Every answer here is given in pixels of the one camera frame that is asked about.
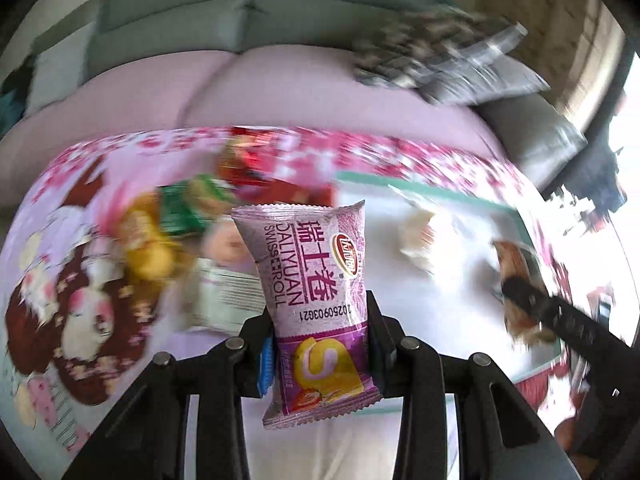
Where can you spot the teal cloth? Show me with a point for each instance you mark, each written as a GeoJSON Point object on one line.
{"type": "Point", "coordinates": [7, 105]}

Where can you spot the white pastry packet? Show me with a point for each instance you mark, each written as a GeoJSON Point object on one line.
{"type": "Point", "coordinates": [421, 240]}

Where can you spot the brown snack packet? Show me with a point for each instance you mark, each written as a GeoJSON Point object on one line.
{"type": "Point", "coordinates": [515, 265]}

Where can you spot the white printed snack packet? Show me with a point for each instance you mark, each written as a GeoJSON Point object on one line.
{"type": "Point", "coordinates": [225, 295]}

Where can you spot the grey cushion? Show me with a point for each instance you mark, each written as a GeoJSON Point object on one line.
{"type": "Point", "coordinates": [532, 132]}

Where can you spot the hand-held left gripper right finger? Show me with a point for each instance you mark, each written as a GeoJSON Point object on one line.
{"type": "Point", "coordinates": [376, 355]}

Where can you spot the black and white patterned pillow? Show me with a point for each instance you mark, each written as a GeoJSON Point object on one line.
{"type": "Point", "coordinates": [425, 50]}

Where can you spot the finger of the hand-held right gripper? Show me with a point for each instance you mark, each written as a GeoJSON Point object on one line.
{"type": "Point", "coordinates": [537, 307]}

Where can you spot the red snack packet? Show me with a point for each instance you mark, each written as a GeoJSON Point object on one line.
{"type": "Point", "coordinates": [242, 157]}

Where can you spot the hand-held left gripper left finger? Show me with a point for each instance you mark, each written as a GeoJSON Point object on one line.
{"type": "Point", "coordinates": [265, 366]}

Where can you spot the dark furniture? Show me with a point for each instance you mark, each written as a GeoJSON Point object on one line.
{"type": "Point", "coordinates": [597, 175]}

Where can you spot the white tray with green rim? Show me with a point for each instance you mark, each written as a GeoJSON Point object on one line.
{"type": "Point", "coordinates": [465, 310]}

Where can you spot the dark green snack packet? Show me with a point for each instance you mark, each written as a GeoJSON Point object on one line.
{"type": "Point", "coordinates": [192, 202]}

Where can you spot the pink sofa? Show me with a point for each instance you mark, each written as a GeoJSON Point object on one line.
{"type": "Point", "coordinates": [210, 15]}

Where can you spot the purple snack packet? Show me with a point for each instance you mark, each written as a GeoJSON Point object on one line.
{"type": "Point", "coordinates": [312, 280]}

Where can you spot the yellow snack packet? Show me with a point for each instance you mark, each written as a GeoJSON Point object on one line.
{"type": "Point", "coordinates": [147, 250]}

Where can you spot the printed pink blanket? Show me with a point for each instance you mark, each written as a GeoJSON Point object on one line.
{"type": "Point", "coordinates": [60, 270]}

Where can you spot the pink round snack packet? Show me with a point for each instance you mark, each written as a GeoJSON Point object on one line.
{"type": "Point", "coordinates": [225, 242]}

